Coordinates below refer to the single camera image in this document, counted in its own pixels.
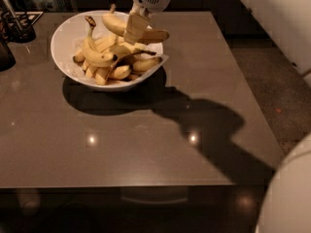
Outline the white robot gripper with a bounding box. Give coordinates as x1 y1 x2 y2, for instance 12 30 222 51
123 0 171 45

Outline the large top yellow banana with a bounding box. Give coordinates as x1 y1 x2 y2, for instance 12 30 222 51
102 4 170 45

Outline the upper back yellow banana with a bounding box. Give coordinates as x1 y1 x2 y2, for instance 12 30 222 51
104 42 156 60

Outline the right lower yellow banana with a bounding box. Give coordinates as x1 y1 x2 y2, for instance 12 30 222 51
132 56 162 72

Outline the small centre yellow banana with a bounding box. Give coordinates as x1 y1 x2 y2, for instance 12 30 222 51
109 65 131 80

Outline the left curved yellow banana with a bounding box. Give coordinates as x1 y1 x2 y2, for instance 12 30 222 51
82 16 117 67

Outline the bottom left yellow banana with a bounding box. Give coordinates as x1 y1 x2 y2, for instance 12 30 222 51
95 68 110 85

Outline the white ceramic bowl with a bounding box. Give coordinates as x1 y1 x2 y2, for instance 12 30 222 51
51 11 168 92

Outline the dark round object left edge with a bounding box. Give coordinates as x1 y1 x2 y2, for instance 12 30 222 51
0 38 16 71

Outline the black wire pen holder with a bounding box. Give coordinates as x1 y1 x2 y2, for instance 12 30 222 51
1 0 36 43

